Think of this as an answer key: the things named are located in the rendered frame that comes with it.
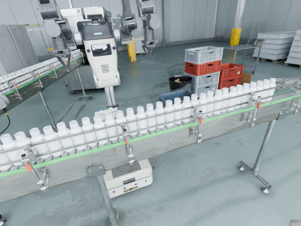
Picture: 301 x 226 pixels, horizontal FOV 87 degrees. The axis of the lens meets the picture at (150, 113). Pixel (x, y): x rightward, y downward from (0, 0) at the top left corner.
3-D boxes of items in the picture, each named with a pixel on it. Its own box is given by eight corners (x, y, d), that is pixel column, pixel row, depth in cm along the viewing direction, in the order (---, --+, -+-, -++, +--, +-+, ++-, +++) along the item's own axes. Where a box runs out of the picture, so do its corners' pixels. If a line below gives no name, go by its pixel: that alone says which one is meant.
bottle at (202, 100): (200, 119, 105) (202, 96, 97) (194, 115, 110) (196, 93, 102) (207, 117, 107) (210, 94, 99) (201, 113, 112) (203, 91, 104)
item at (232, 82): (219, 90, 347) (221, 80, 336) (206, 85, 381) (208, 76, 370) (240, 85, 365) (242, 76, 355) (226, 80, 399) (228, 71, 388)
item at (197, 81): (196, 88, 308) (197, 76, 297) (183, 82, 341) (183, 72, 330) (219, 81, 330) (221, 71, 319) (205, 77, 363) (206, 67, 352)
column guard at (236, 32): (233, 50, 908) (236, 28, 855) (228, 49, 941) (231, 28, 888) (238, 49, 918) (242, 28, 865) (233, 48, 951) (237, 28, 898)
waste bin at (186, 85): (174, 115, 309) (175, 84, 278) (165, 106, 347) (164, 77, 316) (195, 110, 321) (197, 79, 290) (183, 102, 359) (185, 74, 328)
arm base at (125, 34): (119, 24, 128) (122, 38, 128) (119, 18, 120) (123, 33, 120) (130, 23, 131) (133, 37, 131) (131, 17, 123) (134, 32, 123)
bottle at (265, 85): (257, 102, 121) (263, 81, 113) (255, 99, 126) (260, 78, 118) (266, 102, 120) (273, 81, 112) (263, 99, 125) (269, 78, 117)
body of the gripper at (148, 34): (152, 42, 96) (151, 28, 92) (157, 43, 87) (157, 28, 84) (141, 44, 94) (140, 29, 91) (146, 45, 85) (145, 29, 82)
